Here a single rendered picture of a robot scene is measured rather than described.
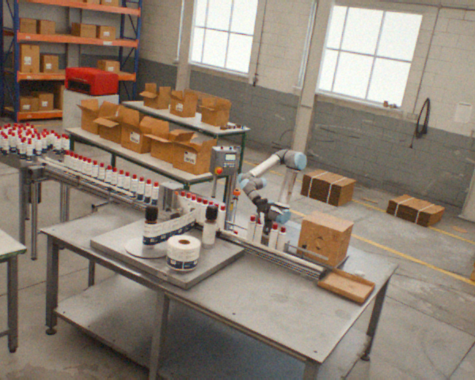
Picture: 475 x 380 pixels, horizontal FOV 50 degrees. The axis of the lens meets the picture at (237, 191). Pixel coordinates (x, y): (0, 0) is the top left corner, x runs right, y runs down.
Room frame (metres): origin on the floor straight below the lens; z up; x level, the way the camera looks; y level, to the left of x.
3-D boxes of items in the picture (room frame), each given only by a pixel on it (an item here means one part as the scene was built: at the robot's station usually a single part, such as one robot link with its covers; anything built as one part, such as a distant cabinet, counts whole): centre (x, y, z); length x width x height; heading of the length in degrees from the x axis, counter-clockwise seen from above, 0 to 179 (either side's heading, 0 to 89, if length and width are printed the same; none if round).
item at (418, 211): (7.04, -2.61, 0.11); 0.65 x 0.54 x 0.22; 50
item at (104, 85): (8.64, 2.71, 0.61); 0.70 x 0.60 x 1.22; 64
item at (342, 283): (2.96, -0.79, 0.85); 0.30 x 0.26 x 0.04; 61
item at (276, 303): (3.30, 0.02, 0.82); 2.10 x 1.50 x 0.02; 61
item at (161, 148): (5.53, 0.81, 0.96); 0.53 x 0.45 x 0.37; 144
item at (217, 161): (3.57, 0.13, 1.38); 0.17 x 0.10 x 0.19; 116
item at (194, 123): (8.19, 1.04, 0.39); 2.20 x 0.80 x 0.78; 53
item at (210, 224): (3.17, 0.15, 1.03); 0.09 x 0.09 x 0.30
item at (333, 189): (7.37, -1.35, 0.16); 0.65 x 0.54 x 0.32; 57
